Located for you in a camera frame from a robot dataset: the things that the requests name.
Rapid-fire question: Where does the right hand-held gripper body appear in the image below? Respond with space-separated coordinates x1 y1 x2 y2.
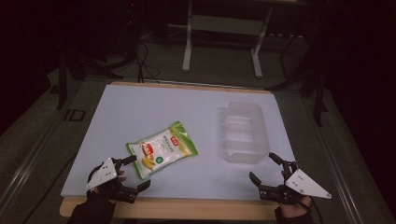
258 161 332 206

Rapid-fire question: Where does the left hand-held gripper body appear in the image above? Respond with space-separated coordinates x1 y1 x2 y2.
85 157 140 205

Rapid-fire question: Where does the green and white snack packet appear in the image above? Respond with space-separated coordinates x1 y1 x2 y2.
125 120 199 181

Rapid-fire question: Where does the clear plastic container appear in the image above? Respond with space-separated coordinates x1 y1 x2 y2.
221 100 271 165

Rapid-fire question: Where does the person's left hand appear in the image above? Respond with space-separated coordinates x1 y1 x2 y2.
88 169 128 206

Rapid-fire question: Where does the person's right hand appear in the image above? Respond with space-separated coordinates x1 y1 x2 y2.
278 170 313 219

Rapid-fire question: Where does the white paper sheet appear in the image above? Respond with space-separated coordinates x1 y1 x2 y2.
60 84 297 201

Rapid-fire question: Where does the black metal stand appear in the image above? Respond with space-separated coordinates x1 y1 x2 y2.
266 31 329 127

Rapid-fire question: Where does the white metal stand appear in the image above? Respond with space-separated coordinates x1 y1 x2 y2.
181 0 276 79

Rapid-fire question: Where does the metal rail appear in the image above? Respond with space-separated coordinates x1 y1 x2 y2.
303 99 363 224
0 106 64 214

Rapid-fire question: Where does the black cable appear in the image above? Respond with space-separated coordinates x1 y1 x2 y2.
134 39 162 84

